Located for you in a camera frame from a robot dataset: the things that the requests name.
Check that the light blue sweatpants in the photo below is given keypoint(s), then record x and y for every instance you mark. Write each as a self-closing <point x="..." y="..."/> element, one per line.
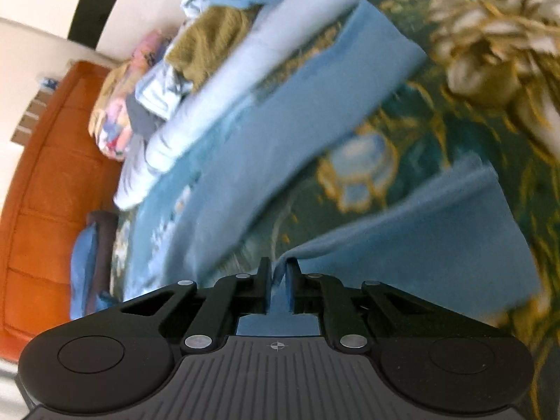
<point x="306" y="118"/>

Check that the stacked cardboard boxes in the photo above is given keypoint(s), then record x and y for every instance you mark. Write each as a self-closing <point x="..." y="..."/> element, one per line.
<point x="30" y="118"/>

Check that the olive green sweater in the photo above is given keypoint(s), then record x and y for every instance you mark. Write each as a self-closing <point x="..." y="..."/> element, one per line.
<point x="210" y="39"/>

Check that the folded blue garment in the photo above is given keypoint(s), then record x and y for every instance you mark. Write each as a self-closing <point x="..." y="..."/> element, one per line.
<point x="85" y="262"/>

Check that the teal floral blanket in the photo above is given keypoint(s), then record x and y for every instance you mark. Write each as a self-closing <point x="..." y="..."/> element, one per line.
<point x="437" y="140"/>

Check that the colourful floral folded blanket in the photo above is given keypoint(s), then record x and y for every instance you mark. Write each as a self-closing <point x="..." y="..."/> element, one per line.
<point x="113" y="127"/>

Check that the orange wooden headboard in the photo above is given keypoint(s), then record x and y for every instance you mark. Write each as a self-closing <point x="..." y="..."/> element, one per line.
<point x="43" y="210"/>

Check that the light blue quilt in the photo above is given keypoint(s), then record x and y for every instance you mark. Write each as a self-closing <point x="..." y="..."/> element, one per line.
<point x="245" y="65"/>

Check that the pale blue shirt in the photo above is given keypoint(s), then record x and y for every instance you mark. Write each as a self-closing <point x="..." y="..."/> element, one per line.
<point x="159" y="92"/>

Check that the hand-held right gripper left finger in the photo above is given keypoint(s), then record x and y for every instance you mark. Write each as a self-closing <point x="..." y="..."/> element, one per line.
<point x="264" y="286"/>

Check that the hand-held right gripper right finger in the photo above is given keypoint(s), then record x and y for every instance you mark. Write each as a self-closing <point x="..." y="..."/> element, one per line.
<point x="289" y="286"/>

